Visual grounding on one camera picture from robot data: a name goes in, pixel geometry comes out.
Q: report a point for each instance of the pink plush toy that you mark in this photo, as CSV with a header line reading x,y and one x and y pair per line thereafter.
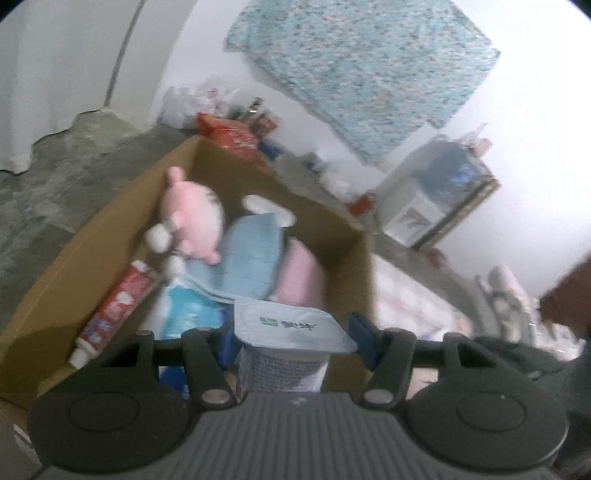
x,y
194,221

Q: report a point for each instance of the brown wooden door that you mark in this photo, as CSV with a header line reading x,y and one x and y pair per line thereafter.
x,y
570,300

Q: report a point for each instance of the white yogurt cup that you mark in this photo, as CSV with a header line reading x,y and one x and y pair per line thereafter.
x,y
286,332

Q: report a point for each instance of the pink cloth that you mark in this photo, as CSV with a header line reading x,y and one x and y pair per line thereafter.
x,y
300,277

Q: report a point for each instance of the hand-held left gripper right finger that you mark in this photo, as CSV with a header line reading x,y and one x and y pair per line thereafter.
x,y
362,337

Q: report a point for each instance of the red thermos flask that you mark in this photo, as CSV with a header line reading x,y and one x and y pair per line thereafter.
x,y
362,205

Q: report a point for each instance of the floral wall cloth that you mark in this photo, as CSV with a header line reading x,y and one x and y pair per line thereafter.
x,y
369,69

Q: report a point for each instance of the white curtain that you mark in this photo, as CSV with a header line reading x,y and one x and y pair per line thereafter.
x,y
46,83

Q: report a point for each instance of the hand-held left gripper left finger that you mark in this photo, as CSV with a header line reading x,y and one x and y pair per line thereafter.
x,y
227,344

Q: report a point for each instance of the dark glass bottle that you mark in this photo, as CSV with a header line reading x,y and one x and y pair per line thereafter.
x,y
253,107

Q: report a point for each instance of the blue water bottle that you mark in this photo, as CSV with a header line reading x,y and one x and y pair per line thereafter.
x,y
448,173

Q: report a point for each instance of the light blue towel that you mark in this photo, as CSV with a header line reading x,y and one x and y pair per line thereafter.
x,y
249,254

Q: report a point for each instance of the light blue tissue packet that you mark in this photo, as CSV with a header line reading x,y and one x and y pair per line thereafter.
x,y
189,309

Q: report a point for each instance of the red paper packet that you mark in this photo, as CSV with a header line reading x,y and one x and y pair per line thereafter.
x,y
265,123

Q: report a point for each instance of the white quilted bedding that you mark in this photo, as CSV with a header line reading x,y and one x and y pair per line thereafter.
x,y
503,295

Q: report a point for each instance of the white plush piece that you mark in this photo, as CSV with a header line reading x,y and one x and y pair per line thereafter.
x,y
270,210

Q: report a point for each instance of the brown cardboard box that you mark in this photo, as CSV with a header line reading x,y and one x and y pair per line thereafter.
x,y
323,230

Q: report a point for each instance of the white plastic bag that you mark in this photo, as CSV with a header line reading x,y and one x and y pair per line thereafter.
x,y
194,104
337,180

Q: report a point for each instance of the red toothpaste tube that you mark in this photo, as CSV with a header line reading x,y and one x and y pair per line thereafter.
x,y
115,309

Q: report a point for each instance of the red snack bag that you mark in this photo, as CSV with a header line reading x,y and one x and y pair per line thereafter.
x,y
231,136

